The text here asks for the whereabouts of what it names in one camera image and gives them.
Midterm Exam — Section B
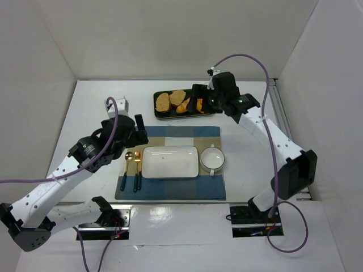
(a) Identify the white rectangular plate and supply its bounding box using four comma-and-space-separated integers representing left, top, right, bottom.
141, 146, 199, 179

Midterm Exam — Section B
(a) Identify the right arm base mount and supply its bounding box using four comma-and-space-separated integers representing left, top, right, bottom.
225, 205, 284, 238

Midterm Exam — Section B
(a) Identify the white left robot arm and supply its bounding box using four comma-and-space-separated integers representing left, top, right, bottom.
1, 114, 148, 252

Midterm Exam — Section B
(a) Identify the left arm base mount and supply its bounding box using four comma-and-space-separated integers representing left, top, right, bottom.
77, 205, 131, 241

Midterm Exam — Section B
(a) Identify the dark green serving tray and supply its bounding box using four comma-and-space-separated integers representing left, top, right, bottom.
153, 89, 210, 119

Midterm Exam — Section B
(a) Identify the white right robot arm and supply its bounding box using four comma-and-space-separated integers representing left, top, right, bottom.
187, 70, 317, 217

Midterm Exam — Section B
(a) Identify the gold spoon green handle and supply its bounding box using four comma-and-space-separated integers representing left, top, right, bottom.
120, 151, 134, 192

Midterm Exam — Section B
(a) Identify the gold fork green handle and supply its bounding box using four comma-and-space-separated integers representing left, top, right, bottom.
133, 151, 141, 193

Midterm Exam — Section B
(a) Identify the orange glazed donut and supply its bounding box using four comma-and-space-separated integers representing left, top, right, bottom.
196, 99, 204, 114

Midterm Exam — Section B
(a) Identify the brown bread slice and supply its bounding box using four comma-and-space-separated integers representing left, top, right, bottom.
169, 90, 186, 107
155, 93, 171, 113

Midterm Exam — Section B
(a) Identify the golden bread roll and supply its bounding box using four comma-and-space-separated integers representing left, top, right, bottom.
176, 98, 190, 114

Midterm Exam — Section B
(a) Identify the blue beige checked placemat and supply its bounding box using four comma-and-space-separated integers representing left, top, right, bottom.
115, 126, 226, 201

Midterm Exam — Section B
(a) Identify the white soup cup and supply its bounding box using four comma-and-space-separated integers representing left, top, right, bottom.
200, 144, 225, 176

